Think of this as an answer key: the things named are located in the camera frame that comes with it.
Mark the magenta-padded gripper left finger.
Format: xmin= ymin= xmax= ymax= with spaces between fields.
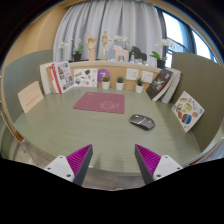
xmin=43 ymin=143 xmax=94 ymax=187

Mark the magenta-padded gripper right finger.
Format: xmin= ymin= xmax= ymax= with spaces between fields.
xmin=134 ymin=143 xmax=184 ymax=185

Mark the dark grey computer mouse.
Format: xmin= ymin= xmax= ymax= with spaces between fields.
xmin=129 ymin=113 xmax=156 ymax=131

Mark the pink mouse pad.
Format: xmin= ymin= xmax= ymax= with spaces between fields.
xmin=72 ymin=91 xmax=126 ymax=115

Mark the colourful food sticker sheet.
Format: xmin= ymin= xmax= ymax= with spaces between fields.
xmin=171 ymin=90 xmax=206 ymax=133

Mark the beige card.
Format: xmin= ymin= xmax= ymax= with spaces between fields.
xmin=17 ymin=80 xmax=45 ymax=114

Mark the white books stack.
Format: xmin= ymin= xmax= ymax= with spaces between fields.
xmin=161 ymin=67 xmax=183 ymax=104

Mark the black book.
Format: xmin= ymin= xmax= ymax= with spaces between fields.
xmin=145 ymin=68 xmax=174 ymax=102

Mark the red-edged photo magazine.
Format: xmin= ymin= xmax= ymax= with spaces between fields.
xmin=51 ymin=61 xmax=75 ymax=95

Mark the white sticker sheet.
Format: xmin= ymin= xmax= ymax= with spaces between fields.
xmin=73 ymin=68 xmax=99 ymax=88

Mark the purple round sticker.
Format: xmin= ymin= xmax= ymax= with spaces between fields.
xmin=97 ymin=68 xmax=112 ymax=84

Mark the white orchid in black pot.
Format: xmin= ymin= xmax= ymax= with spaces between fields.
xmin=148 ymin=38 xmax=176 ymax=70
xmin=58 ymin=37 xmax=84 ymax=63
xmin=113 ymin=34 xmax=129 ymax=51

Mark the dark grey horse figurine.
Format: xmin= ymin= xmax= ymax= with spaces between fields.
xmin=130 ymin=45 xmax=148 ymax=64

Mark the pink horse figurine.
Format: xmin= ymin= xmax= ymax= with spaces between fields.
xmin=112 ymin=44 xmax=130 ymax=63

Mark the wooden hand model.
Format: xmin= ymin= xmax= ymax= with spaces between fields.
xmin=85 ymin=35 xmax=98 ymax=62

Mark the window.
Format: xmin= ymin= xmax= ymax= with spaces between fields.
xmin=156 ymin=8 xmax=219 ymax=68

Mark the grey curtain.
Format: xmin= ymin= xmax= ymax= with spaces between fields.
xmin=53 ymin=0 xmax=164 ymax=63

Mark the white wall socket plate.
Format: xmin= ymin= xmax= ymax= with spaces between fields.
xmin=140 ymin=70 xmax=155 ymax=84
xmin=125 ymin=67 xmax=140 ymax=81

